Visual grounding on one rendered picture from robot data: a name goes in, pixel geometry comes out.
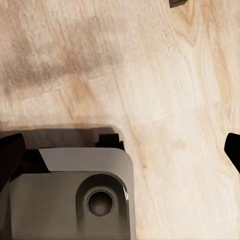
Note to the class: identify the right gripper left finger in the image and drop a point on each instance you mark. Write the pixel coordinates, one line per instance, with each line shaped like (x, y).
(12, 150)

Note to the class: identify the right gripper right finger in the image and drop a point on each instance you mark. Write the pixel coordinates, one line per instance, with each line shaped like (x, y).
(232, 149)

